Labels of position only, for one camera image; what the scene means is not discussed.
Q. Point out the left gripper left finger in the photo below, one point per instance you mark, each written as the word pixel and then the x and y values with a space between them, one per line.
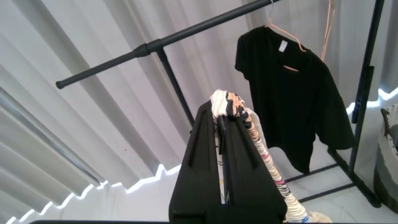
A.
pixel 196 186

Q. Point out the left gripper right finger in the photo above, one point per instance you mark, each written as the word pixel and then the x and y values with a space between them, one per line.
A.
pixel 248 186

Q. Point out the cream printed garment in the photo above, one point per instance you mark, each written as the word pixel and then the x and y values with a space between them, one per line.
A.
pixel 224 102

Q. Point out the black shorts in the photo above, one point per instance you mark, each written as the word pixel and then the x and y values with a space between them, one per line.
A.
pixel 289 102

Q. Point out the black clothes rack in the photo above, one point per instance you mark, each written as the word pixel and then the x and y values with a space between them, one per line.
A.
pixel 186 32

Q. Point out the white curtain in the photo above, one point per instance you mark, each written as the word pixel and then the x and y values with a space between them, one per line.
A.
pixel 77 109

